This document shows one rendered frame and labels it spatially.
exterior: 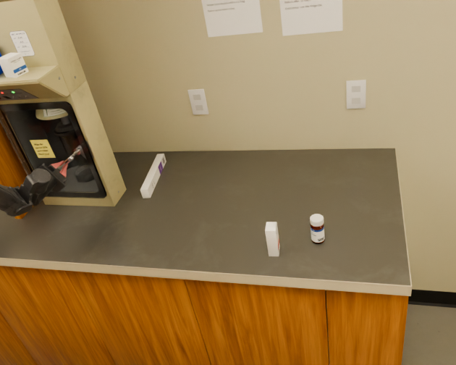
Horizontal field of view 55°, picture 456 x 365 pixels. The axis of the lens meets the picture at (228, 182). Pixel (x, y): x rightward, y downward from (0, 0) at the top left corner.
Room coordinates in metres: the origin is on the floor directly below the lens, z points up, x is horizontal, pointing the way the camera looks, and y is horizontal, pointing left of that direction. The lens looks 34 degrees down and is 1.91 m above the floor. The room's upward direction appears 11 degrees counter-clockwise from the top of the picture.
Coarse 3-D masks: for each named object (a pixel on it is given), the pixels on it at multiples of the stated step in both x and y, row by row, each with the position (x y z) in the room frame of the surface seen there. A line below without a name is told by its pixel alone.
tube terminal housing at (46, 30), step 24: (24, 0) 1.41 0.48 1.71; (48, 0) 1.46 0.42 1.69; (0, 24) 1.45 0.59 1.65; (24, 24) 1.42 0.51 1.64; (48, 24) 1.42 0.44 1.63; (0, 48) 1.46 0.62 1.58; (48, 48) 1.40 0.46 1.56; (72, 48) 1.49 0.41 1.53; (72, 72) 1.45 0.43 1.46; (72, 96) 1.40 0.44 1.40; (96, 120) 1.48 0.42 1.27; (96, 144) 1.43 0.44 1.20; (120, 192) 1.46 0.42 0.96
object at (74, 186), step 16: (16, 112) 1.47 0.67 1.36; (32, 112) 1.44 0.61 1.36; (48, 112) 1.42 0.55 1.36; (64, 112) 1.40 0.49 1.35; (16, 128) 1.48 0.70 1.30; (32, 128) 1.45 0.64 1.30; (48, 128) 1.43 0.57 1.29; (64, 128) 1.41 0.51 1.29; (80, 128) 1.39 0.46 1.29; (64, 144) 1.42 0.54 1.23; (80, 144) 1.39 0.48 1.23; (32, 160) 1.48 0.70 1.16; (48, 160) 1.45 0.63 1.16; (80, 160) 1.40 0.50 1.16; (80, 176) 1.41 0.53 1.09; (96, 176) 1.39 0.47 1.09; (64, 192) 1.45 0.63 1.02; (80, 192) 1.42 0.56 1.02; (96, 192) 1.40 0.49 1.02
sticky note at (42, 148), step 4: (32, 140) 1.46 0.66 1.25; (36, 140) 1.46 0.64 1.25; (40, 140) 1.45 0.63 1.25; (44, 140) 1.44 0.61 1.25; (32, 144) 1.47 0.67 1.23; (36, 144) 1.46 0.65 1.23; (40, 144) 1.45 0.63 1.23; (44, 144) 1.45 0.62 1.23; (48, 144) 1.44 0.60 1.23; (36, 148) 1.46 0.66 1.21; (40, 148) 1.46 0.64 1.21; (44, 148) 1.45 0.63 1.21; (48, 148) 1.44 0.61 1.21; (36, 152) 1.46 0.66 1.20; (40, 152) 1.46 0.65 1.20; (44, 152) 1.45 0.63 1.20; (48, 152) 1.45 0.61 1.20; (52, 152) 1.44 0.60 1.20; (40, 156) 1.46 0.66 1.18; (44, 156) 1.46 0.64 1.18; (48, 156) 1.45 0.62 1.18; (52, 156) 1.44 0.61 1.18
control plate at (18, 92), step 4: (0, 92) 1.39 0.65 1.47; (4, 92) 1.38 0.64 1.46; (8, 92) 1.38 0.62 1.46; (16, 92) 1.37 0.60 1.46; (20, 92) 1.37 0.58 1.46; (24, 92) 1.37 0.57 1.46; (0, 96) 1.42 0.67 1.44; (8, 96) 1.41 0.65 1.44; (16, 96) 1.41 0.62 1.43; (24, 96) 1.40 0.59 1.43; (28, 96) 1.40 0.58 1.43; (32, 96) 1.39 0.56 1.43; (0, 100) 1.45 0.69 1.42
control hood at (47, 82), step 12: (36, 72) 1.36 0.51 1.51; (48, 72) 1.35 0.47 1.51; (60, 72) 1.39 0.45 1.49; (0, 84) 1.34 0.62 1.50; (12, 84) 1.33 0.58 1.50; (24, 84) 1.31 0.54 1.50; (36, 84) 1.30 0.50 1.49; (48, 84) 1.32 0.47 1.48; (60, 84) 1.37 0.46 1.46; (36, 96) 1.39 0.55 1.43; (48, 96) 1.38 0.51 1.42; (60, 96) 1.37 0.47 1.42
